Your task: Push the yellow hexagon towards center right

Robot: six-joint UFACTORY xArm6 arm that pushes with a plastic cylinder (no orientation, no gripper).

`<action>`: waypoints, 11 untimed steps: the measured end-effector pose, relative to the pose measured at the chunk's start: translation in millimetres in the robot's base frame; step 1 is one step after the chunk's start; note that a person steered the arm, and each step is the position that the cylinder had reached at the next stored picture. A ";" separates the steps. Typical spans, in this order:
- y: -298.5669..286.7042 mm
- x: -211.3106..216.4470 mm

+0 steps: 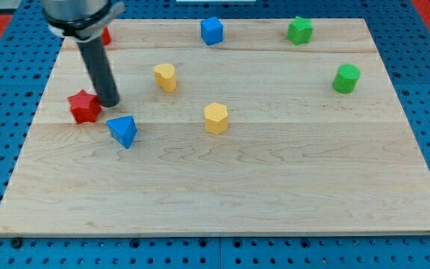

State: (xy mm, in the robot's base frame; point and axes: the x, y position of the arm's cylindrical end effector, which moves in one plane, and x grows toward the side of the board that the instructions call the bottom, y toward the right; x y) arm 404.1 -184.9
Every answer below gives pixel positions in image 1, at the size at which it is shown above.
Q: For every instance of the red block behind arm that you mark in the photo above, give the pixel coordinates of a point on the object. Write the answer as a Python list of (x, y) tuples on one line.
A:
[(106, 37)]

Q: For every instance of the yellow hexagon block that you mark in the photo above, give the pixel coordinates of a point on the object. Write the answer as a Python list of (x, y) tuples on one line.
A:
[(216, 118)]

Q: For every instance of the blue cube block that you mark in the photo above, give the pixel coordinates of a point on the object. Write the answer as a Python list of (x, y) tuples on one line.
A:
[(211, 31)]

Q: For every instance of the red star block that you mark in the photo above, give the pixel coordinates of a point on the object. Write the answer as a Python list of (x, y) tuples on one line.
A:
[(84, 107)]

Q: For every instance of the blue triangle block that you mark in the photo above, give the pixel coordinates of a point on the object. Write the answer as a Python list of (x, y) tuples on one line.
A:
[(123, 130)]

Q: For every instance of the green cylinder block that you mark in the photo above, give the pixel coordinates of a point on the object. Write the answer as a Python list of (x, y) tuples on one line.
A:
[(346, 78)]

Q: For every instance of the wooden board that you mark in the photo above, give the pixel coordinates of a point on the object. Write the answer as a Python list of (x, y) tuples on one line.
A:
[(297, 159)]

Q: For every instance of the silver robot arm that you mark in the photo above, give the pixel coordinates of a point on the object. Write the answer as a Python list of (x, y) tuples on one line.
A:
[(84, 21)]

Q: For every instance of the yellow heart block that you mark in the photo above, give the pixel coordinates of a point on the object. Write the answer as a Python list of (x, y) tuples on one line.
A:
[(165, 77)]

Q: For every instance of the green star block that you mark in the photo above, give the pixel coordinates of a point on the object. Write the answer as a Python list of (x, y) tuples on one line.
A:
[(299, 31)]

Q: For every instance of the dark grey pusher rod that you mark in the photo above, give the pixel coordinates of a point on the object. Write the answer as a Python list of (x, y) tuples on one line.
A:
[(100, 73)]

